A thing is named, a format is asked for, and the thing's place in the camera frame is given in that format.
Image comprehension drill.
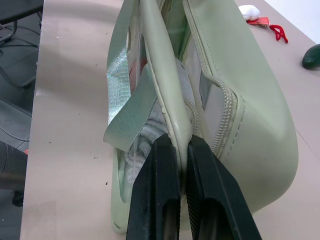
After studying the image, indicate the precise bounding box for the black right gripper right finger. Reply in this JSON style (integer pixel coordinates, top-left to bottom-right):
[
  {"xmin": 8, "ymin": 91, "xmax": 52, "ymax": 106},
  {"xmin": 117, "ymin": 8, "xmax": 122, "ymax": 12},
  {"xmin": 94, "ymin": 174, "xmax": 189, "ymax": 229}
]
[{"xmin": 184, "ymin": 134, "xmax": 263, "ymax": 240}]

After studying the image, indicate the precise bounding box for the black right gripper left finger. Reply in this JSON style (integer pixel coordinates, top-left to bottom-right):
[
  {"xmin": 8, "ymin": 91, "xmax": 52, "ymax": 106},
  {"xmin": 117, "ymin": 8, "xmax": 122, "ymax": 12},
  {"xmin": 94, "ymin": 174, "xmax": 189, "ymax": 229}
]
[{"xmin": 126, "ymin": 133, "xmax": 181, "ymax": 240}]

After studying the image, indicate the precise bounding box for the light green zip pouch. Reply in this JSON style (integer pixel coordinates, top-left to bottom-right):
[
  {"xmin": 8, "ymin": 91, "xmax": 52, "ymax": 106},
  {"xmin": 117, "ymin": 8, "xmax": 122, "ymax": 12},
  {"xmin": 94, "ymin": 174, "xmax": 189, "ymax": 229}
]
[{"xmin": 103, "ymin": 0, "xmax": 300, "ymax": 235}]

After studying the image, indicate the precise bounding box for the grey towel in pouch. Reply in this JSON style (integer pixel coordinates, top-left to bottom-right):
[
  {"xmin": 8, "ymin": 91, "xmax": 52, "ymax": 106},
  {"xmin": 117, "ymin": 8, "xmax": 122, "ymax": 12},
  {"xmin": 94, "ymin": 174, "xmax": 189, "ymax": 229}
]
[{"xmin": 121, "ymin": 58, "xmax": 196, "ymax": 186}]

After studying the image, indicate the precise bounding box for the dark grey robot leg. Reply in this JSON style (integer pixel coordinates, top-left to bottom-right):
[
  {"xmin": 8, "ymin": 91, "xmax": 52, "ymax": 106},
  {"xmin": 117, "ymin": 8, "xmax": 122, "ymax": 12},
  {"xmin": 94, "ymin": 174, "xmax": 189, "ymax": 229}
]
[{"xmin": 0, "ymin": 141, "xmax": 29, "ymax": 208}]

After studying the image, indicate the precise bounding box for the dark green avocado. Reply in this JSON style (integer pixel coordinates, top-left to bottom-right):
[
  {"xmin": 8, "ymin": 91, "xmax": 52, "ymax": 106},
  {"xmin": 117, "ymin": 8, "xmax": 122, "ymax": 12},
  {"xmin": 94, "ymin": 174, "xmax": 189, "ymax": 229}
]
[{"xmin": 301, "ymin": 44, "xmax": 320, "ymax": 70}]

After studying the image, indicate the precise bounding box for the black chair base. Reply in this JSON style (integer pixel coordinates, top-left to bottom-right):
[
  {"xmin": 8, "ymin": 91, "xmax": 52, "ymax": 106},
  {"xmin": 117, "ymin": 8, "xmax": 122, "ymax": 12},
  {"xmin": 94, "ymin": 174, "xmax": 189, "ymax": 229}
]
[{"xmin": 0, "ymin": 0, "xmax": 45, "ymax": 88}]

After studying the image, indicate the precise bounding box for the black cable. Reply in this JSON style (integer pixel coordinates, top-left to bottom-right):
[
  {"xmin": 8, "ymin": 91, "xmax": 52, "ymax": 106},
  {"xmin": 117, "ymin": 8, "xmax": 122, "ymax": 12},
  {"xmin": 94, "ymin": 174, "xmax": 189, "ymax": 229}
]
[{"xmin": 0, "ymin": 109, "xmax": 32, "ymax": 145}]

